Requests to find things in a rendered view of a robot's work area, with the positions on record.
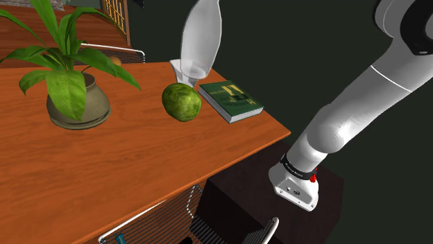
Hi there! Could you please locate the dark robot stand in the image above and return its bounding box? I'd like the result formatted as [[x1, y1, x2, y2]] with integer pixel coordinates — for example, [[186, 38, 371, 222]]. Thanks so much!
[[194, 140, 345, 244]]

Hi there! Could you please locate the green plant in olive pot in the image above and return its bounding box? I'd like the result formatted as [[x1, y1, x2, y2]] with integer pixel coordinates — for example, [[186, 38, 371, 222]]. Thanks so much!
[[0, 0, 142, 130]]

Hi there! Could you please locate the window with yellow lattice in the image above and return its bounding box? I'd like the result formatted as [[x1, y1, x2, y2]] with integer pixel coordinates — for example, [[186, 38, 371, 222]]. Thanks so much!
[[101, 0, 131, 46]]

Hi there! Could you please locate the tall white vase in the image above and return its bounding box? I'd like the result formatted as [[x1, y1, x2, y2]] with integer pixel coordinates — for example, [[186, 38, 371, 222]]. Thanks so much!
[[169, 0, 223, 89]]

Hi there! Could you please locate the green cabbage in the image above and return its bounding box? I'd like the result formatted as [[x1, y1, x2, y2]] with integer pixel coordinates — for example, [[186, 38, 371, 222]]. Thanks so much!
[[161, 82, 203, 123]]

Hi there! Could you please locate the green book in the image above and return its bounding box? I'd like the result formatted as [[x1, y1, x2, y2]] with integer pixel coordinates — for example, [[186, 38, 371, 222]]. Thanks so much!
[[198, 80, 264, 125]]

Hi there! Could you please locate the wire mesh chair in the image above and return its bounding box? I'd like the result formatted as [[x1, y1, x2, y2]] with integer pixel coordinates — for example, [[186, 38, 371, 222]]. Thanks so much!
[[189, 215, 280, 244], [73, 42, 146, 66], [97, 183, 208, 244]]

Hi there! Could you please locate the wooden table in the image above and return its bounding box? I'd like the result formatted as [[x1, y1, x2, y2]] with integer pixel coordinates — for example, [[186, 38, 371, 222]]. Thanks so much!
[[0, 61, 291, 244], [0, 4, 131, 69]]

